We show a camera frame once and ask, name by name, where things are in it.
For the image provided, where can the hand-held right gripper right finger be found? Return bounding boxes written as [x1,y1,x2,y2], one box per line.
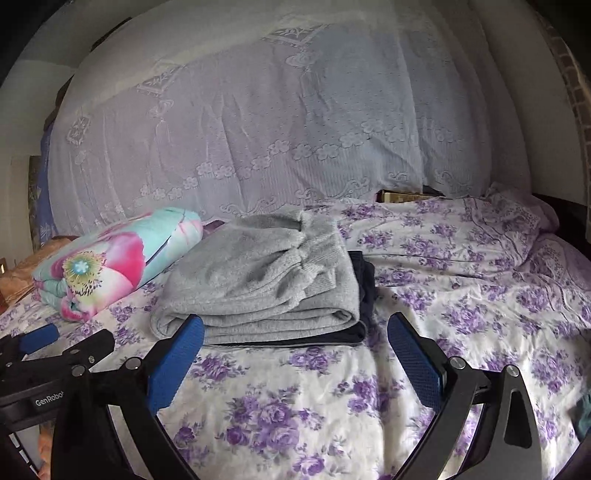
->
[387,312,544,480]

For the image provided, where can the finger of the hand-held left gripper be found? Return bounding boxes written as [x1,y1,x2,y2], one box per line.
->
[25,329,115,374]
[0,324,59,365]

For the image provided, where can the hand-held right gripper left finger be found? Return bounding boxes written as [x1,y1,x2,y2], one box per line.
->
[52,315,206,480]

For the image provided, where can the grey pants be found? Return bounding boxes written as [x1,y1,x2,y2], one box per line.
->
[150,209,361,346]

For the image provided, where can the brown cloth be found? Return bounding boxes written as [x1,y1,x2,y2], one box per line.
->
[0,264,37,309]

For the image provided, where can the colourful floral folded blanket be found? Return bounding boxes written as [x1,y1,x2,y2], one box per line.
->
[32,208,204,322]

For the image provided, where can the purple floral bedsheet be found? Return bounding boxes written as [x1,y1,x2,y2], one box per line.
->
[0,194,591,480]

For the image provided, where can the dark navy garment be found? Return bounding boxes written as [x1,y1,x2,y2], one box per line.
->
[203,250,378,347]

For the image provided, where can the wooden headboard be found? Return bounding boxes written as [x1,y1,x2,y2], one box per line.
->
[376,188,439,204]

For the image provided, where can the purple floral pillowcase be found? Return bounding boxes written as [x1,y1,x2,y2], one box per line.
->
[466,182,561,273]

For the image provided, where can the dark teal garment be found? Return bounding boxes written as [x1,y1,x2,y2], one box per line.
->
[573,392,591,440]

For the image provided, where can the white lace cover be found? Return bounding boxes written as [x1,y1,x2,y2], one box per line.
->
[46,9,532,232]

